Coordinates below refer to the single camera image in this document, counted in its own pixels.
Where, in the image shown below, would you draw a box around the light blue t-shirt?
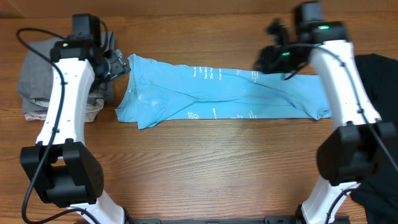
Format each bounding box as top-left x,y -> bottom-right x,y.
115,54 -> 331,129

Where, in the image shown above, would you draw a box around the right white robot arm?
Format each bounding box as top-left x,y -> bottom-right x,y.
255,1 -> 397,224

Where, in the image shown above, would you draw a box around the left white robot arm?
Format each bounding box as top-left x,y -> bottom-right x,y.
20,14 -> 131,224

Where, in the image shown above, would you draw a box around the folded grey trousers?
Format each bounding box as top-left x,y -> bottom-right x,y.
17,30 -> 116,122

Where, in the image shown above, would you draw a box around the black garment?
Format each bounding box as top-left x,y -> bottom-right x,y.
351,53 -> 398,224

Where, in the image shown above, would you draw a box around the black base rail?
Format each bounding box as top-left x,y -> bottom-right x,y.
126,216 -> 305,224

